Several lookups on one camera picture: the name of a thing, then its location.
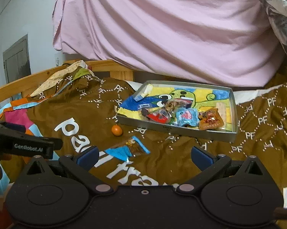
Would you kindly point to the wooden bed frame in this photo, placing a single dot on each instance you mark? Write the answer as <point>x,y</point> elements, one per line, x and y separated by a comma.
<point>12,84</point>

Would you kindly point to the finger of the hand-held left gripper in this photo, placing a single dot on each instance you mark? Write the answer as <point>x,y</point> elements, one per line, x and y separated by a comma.
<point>14,127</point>
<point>57,144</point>

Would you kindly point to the brown printed blanket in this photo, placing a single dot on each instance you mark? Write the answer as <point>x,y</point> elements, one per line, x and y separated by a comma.
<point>74,109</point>

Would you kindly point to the small orange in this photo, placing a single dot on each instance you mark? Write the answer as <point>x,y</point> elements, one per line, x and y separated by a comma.
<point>117,130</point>

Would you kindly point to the grey metal tray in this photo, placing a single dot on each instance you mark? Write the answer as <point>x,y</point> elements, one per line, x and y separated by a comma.
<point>181,132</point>

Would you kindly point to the clear red label packet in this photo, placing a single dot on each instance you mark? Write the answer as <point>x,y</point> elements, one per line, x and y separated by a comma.
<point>210,121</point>

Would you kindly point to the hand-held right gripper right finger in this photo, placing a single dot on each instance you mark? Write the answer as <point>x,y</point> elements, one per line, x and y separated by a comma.
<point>200,158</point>

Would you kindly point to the plastic bag of items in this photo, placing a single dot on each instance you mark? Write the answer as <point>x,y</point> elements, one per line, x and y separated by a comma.
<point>279,2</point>

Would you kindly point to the pink bed sheet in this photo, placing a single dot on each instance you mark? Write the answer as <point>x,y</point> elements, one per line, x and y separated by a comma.
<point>169,28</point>

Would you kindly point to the red-ended cookie packet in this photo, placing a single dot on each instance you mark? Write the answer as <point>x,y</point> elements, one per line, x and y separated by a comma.
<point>157,116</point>

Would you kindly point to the light blue snack packet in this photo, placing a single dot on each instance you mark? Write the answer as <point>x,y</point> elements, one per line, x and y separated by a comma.
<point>186,116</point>

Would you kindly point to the blue-ended cookie packet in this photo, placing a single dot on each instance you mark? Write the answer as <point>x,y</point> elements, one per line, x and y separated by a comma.
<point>134,148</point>

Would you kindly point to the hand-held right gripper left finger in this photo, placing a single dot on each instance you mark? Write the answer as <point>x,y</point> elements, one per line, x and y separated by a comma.
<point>87,158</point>

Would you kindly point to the grey door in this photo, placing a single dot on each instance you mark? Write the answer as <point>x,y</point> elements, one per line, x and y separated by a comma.
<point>17,59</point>

